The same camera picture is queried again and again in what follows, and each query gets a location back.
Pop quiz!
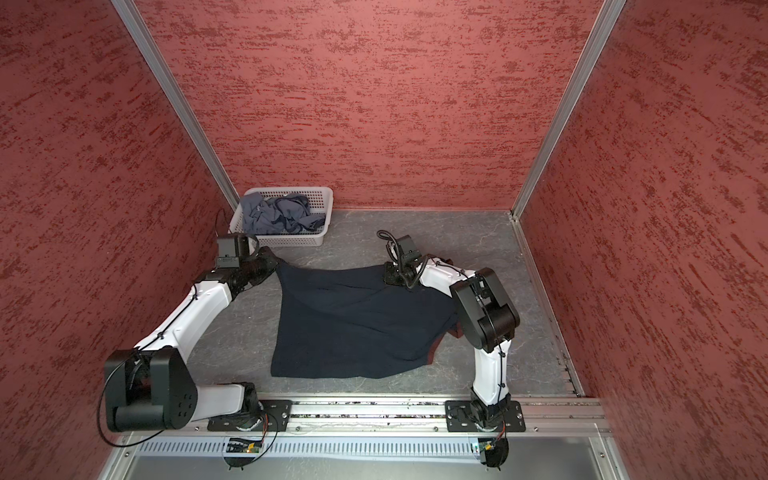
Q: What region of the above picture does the navy tank top red trim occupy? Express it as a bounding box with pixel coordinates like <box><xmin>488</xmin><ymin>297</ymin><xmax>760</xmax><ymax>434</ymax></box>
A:
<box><xmin>270</xmin><ymin>262</ymin><xmax>463</xmax><ymax>379</ymax></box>

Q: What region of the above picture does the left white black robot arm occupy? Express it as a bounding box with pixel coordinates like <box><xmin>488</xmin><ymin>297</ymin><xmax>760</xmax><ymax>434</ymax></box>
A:
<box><xmin>97</xmin><ymin>247</ymin><xmax>278</xmax><ymax>433</ymax></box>

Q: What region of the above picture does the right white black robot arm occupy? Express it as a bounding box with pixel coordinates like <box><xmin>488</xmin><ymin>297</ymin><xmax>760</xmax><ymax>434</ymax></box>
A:
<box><xmin>384</xmin><ymin>257</ymin><xmax>520</xmax><ymax>431</ymax></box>

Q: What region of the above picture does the grey-blue tank top in basket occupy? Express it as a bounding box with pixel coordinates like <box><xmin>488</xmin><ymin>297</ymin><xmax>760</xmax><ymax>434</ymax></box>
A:
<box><xmin>240</xmin><ymin>192</ymin><xmax>326</xmax><ymax>236</ymax></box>

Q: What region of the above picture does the left corner aluminium profile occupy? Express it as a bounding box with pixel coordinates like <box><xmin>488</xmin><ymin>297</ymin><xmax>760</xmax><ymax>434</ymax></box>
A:
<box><xmin>110</xmin><ymin>0</ymin><xmax>240</xmax><ymax>210</ymax></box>

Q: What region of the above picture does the corner aluminium profile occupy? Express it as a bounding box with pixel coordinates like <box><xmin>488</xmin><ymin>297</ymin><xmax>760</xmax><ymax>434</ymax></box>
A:
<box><xmin>511</xmin><ymin>0</ymin><xmax>628</xmax><ymax>221</ymax></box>
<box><xmin>110</xmin><ymin>0</ymin><xmax>240</xmax><ymax>210</ymax></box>

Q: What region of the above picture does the right corner aluminium profile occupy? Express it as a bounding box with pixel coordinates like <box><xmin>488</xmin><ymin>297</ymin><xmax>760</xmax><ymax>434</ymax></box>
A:
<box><xmin>511</xmin><ymin>0</ymin><xmax>628</xmax><ymax>221</ymax></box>

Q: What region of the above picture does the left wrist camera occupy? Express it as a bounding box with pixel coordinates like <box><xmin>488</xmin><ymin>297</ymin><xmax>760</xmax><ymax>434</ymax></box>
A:
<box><xmin>216</xmin><ymin>233</ymin><xmax>252</xmax><ymax>269</ymax></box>

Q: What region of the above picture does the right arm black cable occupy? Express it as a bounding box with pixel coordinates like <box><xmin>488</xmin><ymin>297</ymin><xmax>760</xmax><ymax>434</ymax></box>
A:
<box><xmin>376</xmin><ymin>229</ymin><xmax>430</xmax><ymax>290</ymax></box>

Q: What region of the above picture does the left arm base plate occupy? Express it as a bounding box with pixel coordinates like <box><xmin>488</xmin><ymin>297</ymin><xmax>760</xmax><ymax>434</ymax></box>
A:
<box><xmin>207</xmin><ymin>399</ymin><xmax>293</xmax><ymax>434</ymax></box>

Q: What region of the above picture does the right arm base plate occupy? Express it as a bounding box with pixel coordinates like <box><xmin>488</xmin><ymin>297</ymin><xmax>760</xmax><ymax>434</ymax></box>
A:
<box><xmin>444</xmin><ymin>399</ymin><xmax>526</xmax><ymax>433</ymax></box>

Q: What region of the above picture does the left circuit board with wires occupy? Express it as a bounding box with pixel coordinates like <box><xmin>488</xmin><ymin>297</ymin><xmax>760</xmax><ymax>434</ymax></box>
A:
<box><xmin>223</xmin><ymin>438</ymin><xmax>269</xmax><ymax>470</ymax></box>

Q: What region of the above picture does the circuit board with wires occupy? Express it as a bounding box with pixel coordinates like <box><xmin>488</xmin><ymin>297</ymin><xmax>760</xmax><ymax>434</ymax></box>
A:
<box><xmin>476</xmin><ymin>437</ymin><xmax>509</xmax><ymax>469</ymax></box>
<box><xmin>223</xmin><ymin>438</ymin><xmax>269</xmax><ymax>470</ymax></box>

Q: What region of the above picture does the white slotted cable duct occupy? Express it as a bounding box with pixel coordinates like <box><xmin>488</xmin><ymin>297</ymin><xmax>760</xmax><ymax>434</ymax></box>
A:
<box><xmin>136</xmin><ymin>435</ymin><xmax>479</xmax><ymax>463</ymax></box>

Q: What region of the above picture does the right circuit board with wires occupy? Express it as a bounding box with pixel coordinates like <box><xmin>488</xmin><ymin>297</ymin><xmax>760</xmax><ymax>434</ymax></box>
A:
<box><xmin>476</xmin><ymin>437</ymin><xmax>509</xmax><ymax>469</ymax></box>

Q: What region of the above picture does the aluminium front rail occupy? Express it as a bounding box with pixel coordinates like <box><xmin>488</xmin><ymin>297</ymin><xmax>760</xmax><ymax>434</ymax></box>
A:
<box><xmin>122</xmin><ymin>394</ymin><xmax>610</xmax><ymax>436</ymax></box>

